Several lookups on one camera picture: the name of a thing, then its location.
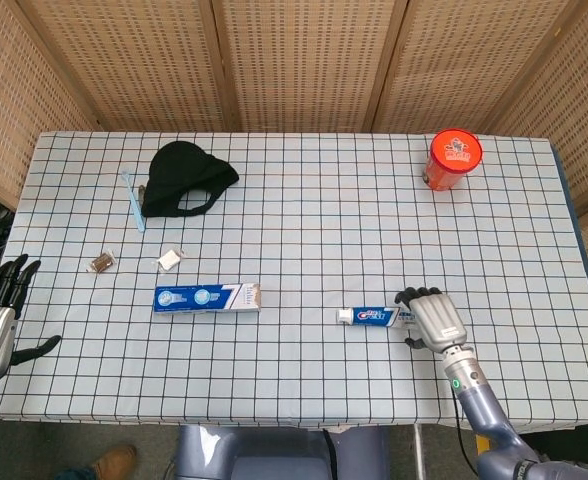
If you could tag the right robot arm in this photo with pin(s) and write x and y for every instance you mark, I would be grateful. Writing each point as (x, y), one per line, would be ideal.
(479, 400)

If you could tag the blue white toothpaste carton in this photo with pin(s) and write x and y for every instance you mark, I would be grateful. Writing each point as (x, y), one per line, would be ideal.
(204, 298)

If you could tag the blue grid tablecloth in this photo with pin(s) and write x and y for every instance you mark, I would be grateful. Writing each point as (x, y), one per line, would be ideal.
(314, 240)

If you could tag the bamboo folding screen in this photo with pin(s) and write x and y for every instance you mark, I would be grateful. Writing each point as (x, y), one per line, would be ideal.
(294, 60)

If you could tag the grey-blue robot torso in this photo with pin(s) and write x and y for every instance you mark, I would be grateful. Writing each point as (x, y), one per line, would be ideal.
(279, 455)

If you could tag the brown wrapped candy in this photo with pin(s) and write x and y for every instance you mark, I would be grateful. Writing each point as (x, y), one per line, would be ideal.
(102, 262)

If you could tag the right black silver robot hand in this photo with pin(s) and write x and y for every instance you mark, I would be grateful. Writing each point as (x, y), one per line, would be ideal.
(436, 317)

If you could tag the white table leg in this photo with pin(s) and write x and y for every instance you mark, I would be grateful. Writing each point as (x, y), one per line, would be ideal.
(417, 452)

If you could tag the orange lidded snack tub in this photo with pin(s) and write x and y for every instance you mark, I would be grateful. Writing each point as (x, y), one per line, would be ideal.
(451, 160)

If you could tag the black knit hat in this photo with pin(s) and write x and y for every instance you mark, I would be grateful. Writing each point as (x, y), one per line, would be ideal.
(184, 175)

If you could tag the white wrapped candy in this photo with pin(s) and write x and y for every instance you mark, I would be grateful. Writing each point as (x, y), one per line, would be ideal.
(169, 259)

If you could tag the brown shoe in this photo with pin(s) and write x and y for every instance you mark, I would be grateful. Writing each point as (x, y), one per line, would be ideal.
(115, 462)

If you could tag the blue white toothpaste tube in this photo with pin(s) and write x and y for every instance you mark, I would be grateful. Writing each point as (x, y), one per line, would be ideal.
(374, 316)

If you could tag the light blue toothbrush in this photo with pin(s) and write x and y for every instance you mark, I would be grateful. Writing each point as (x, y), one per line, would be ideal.
(134, 202)

